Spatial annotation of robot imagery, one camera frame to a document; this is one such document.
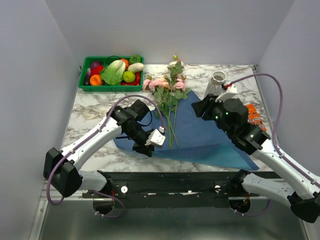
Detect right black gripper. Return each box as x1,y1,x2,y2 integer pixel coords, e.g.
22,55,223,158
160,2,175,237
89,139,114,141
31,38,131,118
190,93,233,137

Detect pink rose stem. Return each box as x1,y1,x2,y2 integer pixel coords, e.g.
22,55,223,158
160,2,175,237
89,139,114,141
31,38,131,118
167,74,191,149
142,75,173,149

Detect blue wrapping paper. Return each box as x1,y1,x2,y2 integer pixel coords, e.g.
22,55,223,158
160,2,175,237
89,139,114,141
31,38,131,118
113,89,261,171

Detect cream rose stem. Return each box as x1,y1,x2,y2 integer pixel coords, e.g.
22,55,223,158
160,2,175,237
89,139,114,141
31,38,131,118
164,54,186,150

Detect cream ribbon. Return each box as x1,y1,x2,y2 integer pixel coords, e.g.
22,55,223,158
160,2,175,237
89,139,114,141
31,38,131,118
82,108,108,121

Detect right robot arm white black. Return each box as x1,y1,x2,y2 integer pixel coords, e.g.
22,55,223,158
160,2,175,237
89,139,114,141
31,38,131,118
191,95,320,223

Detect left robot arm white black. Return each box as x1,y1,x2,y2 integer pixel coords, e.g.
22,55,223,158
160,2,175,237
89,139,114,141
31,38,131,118
43,100,165,198

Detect white ribbed vase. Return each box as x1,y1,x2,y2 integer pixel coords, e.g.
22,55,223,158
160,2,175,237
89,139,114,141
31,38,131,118
204,71,227,97

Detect orange packet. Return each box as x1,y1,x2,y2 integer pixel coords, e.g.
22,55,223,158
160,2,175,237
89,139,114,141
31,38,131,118
246,104,267,132

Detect red chili toy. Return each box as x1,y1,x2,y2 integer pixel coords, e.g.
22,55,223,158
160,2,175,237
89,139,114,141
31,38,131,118
120,71,141,86

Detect white radish toy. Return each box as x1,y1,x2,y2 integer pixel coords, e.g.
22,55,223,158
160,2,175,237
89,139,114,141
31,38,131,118
127,62,145,74

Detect green lime toy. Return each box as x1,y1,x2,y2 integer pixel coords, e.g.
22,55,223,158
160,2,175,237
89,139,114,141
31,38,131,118
123,71,136,83

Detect green bell pepper toy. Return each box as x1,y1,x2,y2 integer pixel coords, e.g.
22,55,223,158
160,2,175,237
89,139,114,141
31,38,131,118
129,54,142,65

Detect green toy cabbage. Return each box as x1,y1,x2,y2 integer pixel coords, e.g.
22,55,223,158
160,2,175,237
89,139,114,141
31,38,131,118
100,59,126,86

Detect green plastic basket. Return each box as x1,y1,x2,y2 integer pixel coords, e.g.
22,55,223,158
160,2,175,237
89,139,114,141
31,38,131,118
78,55,144,92

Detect orange toy carrot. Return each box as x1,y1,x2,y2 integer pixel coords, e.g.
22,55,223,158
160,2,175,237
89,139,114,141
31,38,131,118
89,74,104,86

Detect purple eggplant toy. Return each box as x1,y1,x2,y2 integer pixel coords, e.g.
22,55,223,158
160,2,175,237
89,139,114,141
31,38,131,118
83,68,91,86

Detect red tomato toy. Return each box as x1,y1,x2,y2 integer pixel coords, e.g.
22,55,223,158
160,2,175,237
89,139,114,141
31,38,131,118
90,65,104,76

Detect purple onion toy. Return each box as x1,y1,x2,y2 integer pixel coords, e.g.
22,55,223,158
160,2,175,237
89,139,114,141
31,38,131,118
90,60,102,70

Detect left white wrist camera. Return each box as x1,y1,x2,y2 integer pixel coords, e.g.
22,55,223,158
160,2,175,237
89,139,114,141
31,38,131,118
145,126,166,148

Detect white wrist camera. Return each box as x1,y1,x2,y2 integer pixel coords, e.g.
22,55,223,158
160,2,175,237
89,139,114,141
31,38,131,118
145,126,166,148
215,83,238,103

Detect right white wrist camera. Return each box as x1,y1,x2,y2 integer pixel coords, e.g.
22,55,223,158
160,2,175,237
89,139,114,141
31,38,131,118
215,83,238,103

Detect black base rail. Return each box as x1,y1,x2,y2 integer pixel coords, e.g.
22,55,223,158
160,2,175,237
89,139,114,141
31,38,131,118
76,169,281,210

